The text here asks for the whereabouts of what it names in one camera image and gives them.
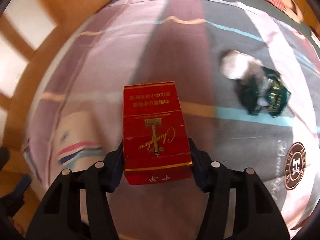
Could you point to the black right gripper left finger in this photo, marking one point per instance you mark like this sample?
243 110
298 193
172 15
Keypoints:
76 207

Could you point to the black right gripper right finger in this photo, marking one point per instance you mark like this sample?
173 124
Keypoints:
256 214

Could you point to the red cigarette box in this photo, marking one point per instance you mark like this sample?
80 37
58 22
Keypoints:
155 143

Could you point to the dark green wrapper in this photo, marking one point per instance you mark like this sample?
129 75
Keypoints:
262 90

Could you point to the white tissue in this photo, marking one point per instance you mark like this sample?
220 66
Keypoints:
242 67

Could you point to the white blue paper cup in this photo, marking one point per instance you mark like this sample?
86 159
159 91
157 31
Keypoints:
76 144

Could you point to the striped pink grey bedsheet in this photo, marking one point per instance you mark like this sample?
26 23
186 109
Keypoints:
133 42

